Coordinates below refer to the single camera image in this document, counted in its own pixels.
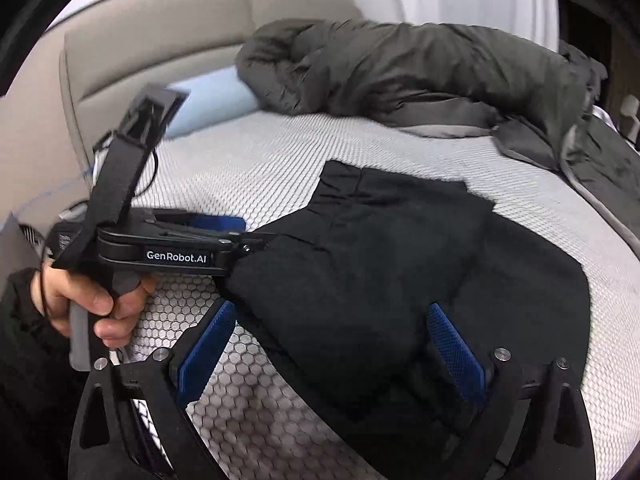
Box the black pants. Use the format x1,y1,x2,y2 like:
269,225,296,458
224,160,591,479

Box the person's left hand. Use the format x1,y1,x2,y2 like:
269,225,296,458
30,262,158,349

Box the white honeycomb mattress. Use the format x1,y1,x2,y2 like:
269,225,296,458
141,113,639,479

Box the light blue pillow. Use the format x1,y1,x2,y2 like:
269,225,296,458
164,66,260,140

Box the beige upholstered headboard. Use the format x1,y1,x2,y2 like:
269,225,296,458
1,0,361,229

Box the dark grey duvet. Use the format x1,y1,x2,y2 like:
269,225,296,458
235,20,639,248

